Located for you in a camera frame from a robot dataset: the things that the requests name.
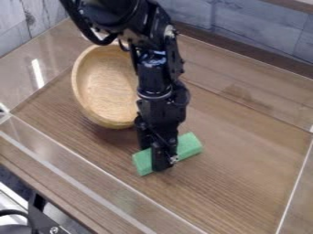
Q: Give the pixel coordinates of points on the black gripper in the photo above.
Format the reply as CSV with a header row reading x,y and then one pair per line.
x,y
156,121

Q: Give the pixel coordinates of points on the green rectangular block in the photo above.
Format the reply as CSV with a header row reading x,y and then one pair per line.
x,y
188,148

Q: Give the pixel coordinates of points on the wooden bowl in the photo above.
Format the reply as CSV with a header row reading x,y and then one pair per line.
x,y
103,82

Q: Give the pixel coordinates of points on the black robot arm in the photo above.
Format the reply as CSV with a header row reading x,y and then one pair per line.
x,y
139,24

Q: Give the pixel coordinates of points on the black table leg bracket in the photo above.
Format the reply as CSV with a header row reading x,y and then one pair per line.
x,y
44,224

